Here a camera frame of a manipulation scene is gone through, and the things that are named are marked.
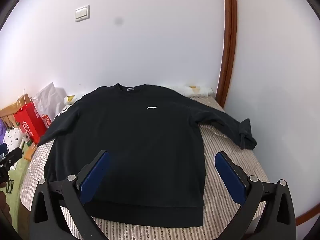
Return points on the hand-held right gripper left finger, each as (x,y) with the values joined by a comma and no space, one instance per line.
(96,176)

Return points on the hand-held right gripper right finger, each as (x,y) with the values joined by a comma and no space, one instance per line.
(228,177)

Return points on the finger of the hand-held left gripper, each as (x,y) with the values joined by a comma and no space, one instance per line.
(15,156)

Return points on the black sweatshirt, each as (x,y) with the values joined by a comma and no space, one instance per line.
(140,140)

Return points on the person's left hand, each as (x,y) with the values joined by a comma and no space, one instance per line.
(3,205)

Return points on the green blanket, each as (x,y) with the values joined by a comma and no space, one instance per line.
(17,187)

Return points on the white bag with black dots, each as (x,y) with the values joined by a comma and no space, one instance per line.
(12,137)

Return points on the white bottle with green label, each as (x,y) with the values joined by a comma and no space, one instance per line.
(28,140)

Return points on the purple cloth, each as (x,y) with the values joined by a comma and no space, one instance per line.
(2,132)

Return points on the red paper shopping bag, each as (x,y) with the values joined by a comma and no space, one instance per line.
(28,122)

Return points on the striped bed mattress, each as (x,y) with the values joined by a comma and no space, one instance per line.
(225,135)

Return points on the wooden headboard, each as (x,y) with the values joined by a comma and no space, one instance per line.
(10,111)

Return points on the white pillow with yellow print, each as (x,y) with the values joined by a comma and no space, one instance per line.
(198,90)

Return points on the brown wooden door frame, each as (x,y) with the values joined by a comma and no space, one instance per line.
(228,42)

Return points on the white wall light switch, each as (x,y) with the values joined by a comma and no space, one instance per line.
(82,13)

